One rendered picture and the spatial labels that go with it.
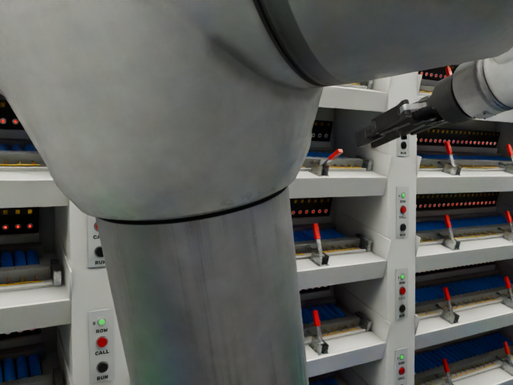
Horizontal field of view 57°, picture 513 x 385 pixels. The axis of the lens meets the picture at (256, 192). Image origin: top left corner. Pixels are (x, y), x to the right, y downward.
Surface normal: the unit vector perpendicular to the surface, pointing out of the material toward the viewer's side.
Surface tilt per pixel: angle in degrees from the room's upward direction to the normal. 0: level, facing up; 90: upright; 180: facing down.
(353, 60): 169
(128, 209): 134
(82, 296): 90
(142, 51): 117
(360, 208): 90
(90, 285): 90
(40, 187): 106
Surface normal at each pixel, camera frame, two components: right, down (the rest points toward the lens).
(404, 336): 0.49, 0.04
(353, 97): 0.47, 0.30
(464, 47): 0.11, 0.99
